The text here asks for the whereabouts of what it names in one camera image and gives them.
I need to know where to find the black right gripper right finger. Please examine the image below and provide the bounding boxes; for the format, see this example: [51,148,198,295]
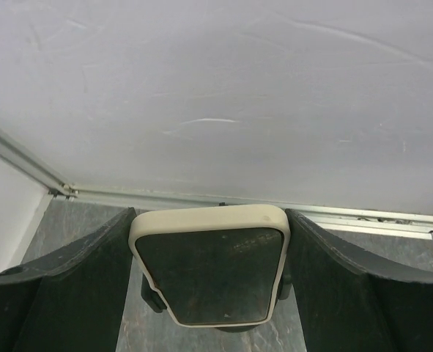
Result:
[286,209,433,351]

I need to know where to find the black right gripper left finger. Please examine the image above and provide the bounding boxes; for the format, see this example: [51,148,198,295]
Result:
[0,208,136,351]

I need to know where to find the black phone stand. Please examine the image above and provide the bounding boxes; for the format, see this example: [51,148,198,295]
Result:
[141,269,292,333]

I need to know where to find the pink smartphone black screen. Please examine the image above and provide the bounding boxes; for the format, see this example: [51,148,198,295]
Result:
[129,205,291,329]

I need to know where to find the aluminium frame post left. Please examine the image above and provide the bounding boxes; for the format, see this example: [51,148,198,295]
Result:
[0,129,78,199]

